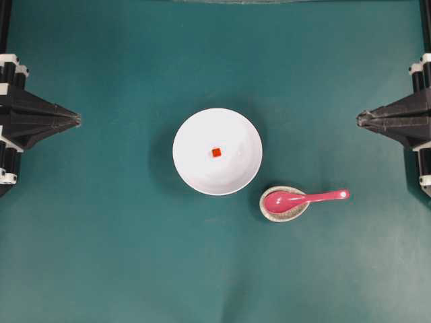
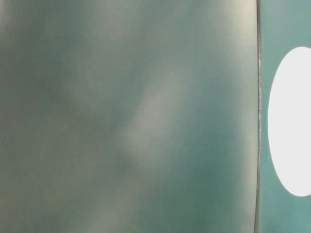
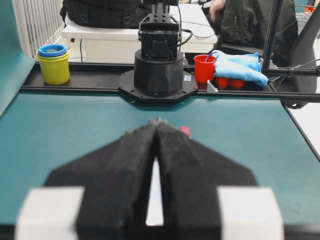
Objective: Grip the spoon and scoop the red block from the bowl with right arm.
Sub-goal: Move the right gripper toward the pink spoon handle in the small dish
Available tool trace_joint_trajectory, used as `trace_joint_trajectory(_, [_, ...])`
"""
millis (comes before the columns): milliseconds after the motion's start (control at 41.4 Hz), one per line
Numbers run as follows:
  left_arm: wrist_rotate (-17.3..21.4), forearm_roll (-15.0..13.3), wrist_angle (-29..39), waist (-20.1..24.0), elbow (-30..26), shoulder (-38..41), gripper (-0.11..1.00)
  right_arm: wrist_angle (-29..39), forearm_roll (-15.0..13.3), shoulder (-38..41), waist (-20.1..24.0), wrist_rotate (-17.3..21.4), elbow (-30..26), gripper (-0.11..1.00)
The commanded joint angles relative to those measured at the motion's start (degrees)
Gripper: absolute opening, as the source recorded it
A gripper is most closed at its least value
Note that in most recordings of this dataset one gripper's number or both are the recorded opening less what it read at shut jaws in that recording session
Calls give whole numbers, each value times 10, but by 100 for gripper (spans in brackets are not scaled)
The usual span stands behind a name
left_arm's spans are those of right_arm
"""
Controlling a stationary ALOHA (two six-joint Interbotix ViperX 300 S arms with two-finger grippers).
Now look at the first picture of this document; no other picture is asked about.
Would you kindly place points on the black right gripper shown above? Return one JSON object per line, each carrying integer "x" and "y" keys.
{"x": 407, "y": 120}

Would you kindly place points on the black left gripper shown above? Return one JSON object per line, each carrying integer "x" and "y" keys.
{"x": 25, "y": 119}

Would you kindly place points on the small red block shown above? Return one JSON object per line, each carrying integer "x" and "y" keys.
{"x": 216, "y": 152}

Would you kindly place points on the speckled beige spoon rest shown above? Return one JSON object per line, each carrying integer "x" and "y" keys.
{"x": 287, "y": 215}

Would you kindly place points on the white round bowl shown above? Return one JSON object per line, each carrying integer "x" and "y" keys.
{"x": 234, "y": 134}

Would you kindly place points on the black frame post right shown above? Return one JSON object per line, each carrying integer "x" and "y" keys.
{"x": 425, "y": 11}

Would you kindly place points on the black frame post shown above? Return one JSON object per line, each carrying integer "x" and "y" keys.
{"x": 425, "y": 11}
{"x": 5, "y": 16}

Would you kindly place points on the black frame post left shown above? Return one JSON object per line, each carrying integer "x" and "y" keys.
{"x": 5, "y": 16}

